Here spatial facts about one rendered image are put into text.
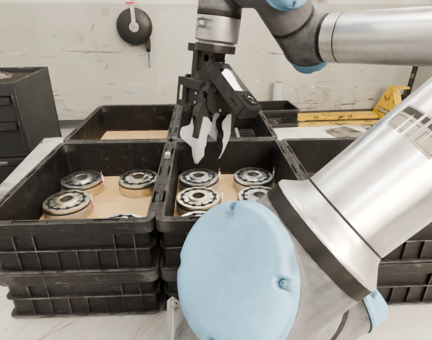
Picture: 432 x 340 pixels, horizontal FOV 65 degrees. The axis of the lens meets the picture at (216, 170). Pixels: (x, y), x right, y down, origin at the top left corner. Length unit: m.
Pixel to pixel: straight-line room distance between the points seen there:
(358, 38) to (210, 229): 0.37
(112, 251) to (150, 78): 3.54
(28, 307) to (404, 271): 0.73
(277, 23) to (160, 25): 3.51
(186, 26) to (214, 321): 3.86
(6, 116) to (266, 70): 2.90
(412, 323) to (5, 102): 2.07
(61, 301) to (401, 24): 0.73
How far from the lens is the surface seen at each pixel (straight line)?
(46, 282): 0.72
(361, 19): 0.56
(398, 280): 0.79
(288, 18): 0.56
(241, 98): 0.55
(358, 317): 0.40
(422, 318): 0.84
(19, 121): 2.24
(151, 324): 0.74
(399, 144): 0.28
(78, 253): 0.67
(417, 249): 0.76
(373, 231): 0.27
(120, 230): 0.61
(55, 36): 4.21
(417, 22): 0.53
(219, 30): 0.59
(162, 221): 0.59
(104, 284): 0.71
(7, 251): 0.71
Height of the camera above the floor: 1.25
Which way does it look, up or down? 25 degrees down
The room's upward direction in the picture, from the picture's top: straight up
